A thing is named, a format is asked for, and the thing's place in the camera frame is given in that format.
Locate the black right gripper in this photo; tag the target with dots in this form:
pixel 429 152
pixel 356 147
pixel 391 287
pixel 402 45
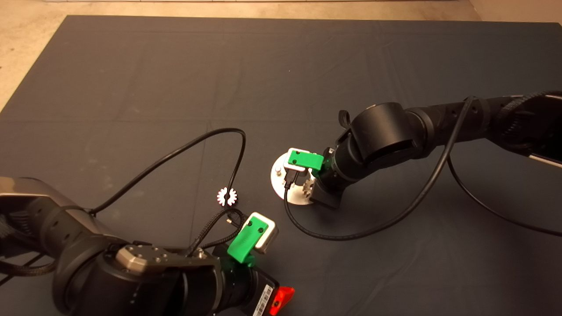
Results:
pixel 329 191

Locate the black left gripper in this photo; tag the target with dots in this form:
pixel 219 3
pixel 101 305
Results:
pixel 250 294

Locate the small steel planetary gear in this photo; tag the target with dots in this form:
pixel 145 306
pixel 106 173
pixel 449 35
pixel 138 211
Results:
pixel 227 196
pixel 307 188

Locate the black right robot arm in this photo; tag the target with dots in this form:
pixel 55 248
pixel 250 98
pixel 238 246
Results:
pixel 386 136

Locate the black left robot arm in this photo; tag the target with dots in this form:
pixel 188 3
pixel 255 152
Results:
pixel 109 281

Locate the round metal carrier plate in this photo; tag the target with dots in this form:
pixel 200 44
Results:
pixel 281 184

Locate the dark grey table cloth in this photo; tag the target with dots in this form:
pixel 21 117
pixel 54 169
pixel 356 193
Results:
pixel 175 66

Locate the green right camera mount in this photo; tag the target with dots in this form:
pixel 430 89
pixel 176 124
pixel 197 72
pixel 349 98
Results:
pixel 307 160

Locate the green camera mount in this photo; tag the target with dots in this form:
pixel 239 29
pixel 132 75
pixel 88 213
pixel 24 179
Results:
pixel 307 160
pixel 246 241

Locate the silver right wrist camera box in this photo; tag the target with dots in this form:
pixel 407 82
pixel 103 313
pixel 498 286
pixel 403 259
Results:
pixel 287 163

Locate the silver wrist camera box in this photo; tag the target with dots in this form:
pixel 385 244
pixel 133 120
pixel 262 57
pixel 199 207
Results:
pixel 268 239
pixel 287 163

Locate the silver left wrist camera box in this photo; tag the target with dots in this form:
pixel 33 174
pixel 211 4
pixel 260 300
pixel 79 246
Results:
pixel 268 239

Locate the green left camera mount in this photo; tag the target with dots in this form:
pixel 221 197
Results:
pixel 246 241

